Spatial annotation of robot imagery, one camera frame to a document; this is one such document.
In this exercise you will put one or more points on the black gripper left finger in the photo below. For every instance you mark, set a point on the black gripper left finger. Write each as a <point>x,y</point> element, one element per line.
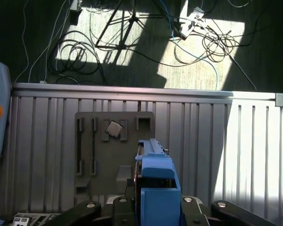
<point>122,212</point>

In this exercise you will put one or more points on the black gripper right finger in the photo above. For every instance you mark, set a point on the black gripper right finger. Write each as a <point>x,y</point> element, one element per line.
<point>193,212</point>

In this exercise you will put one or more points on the hard disk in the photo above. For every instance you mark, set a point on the hard disk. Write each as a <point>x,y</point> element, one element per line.
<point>160,204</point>

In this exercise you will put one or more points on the grey parts rack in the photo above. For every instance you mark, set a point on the grey parts rack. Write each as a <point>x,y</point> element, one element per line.
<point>108,160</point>

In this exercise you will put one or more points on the silver CPU chip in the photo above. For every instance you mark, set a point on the silver CPU chip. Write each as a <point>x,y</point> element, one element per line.
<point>114,129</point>

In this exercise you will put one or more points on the pale blue teach pendant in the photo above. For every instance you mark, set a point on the pale blue teach pendant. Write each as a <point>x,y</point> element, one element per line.
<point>0,141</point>

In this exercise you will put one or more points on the white power strip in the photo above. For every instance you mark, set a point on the white power strip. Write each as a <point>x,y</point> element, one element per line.
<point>187,28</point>

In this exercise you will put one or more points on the black floor tripod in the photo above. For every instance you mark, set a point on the black floor tripod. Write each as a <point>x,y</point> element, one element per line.
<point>132,20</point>

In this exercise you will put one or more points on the dark power adapter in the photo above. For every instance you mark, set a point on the dark power adapter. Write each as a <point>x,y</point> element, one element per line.
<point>75,5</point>

